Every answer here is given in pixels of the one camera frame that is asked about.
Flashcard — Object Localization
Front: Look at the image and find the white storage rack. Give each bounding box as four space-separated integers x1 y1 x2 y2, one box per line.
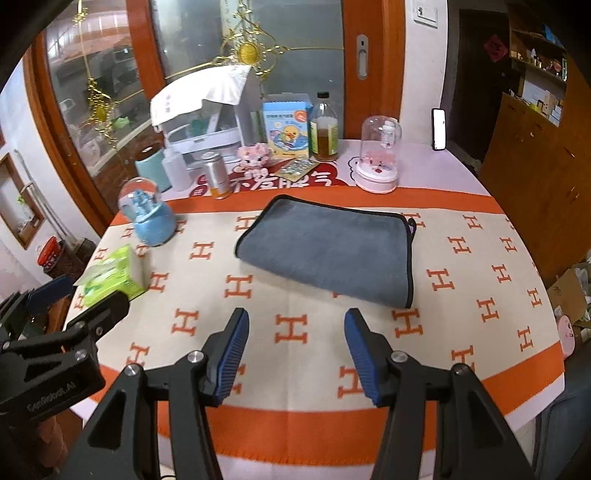
150 65 265 157

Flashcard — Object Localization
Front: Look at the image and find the gold sun door ornament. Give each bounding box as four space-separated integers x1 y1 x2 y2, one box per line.
212 14 296 80

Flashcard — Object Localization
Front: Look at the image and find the silver metal can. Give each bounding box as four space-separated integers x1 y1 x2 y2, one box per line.
202 151 232 200

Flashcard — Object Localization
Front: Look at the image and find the black smartphone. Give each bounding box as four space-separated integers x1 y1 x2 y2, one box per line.
431 107 448 151

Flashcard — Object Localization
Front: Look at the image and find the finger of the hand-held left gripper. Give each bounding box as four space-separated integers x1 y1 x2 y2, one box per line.
0 276 77 334
0 290 131 370

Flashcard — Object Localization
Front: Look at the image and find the blue snow globe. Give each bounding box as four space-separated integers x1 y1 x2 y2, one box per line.
117 176 177 247

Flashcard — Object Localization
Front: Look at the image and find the white cloth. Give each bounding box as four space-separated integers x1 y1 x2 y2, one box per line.
150 65 254 132

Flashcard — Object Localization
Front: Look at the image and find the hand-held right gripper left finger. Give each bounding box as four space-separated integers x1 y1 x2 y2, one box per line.
69 308 250 480

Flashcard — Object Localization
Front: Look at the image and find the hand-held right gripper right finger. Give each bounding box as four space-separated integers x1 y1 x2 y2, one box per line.
344 308 536 480

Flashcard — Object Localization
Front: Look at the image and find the blue duck print box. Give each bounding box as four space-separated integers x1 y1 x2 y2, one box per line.
262 93 314 160

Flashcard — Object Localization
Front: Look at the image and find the teal cup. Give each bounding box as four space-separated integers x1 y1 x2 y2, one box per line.
135 147 172 193

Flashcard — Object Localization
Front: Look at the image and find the gold hanging ornament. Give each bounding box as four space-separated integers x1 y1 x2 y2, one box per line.
74 0 120 149

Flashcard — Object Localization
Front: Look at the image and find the grey towel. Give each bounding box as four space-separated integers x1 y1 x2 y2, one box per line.
235 195 417 309

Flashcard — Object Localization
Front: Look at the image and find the pink round toy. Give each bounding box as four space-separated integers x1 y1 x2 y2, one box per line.
556 314 576 359

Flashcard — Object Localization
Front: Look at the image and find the wooden shelf cabinet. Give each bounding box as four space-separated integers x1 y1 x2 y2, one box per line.
478 0 591 288

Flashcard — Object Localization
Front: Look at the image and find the silver door handle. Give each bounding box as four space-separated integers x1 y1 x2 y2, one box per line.
355 34 370 80

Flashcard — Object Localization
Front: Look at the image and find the green tissue pack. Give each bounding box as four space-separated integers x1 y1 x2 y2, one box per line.
76 244 147 308

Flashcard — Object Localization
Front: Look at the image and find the orange cream printed blanket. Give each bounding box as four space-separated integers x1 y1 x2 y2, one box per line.
62 187 567 467

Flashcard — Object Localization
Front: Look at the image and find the red bucket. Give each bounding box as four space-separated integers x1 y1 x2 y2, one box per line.
37 236 66 274

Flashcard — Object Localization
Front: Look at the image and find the cardboard box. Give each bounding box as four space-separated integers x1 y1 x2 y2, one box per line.
545 262 591 343

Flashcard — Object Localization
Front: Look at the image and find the glass bottle amber liquid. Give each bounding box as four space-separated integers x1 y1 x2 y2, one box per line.
310 91 341 162

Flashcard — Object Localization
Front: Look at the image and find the white light switch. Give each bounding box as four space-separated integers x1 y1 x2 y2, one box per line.
412 0 439 28

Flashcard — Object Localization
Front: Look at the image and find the red wall decoration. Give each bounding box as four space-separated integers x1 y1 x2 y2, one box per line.
483 33 507 63

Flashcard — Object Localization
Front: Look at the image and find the glass dome pink base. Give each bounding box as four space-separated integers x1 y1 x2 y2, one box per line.
355 115 402 193

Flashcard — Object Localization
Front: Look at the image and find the pink plush toy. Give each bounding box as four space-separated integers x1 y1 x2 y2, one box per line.
237 143 273 168

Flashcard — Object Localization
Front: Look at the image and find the white squeeze bottle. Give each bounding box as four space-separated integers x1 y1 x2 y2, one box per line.
161 147 192 192

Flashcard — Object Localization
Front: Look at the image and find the blister pill pack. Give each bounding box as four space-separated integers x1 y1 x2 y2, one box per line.
279 159 320 182

